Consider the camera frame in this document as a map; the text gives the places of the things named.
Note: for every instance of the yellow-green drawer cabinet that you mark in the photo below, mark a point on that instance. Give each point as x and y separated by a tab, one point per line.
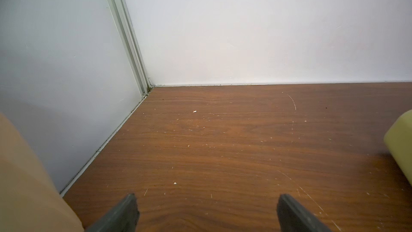
398	140

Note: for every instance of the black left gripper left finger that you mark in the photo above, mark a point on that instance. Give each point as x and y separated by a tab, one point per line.
123	217

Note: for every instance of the tan paper flower pot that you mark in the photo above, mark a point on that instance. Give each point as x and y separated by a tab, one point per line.
30	201

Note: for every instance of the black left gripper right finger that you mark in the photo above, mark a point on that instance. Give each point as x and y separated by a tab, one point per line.
294	217

